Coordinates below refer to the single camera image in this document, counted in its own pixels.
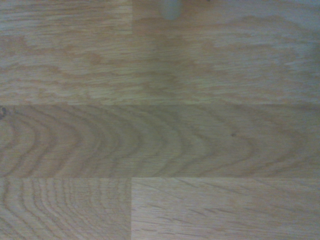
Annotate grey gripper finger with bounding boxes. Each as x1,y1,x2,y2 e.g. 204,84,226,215
159,0,182,21

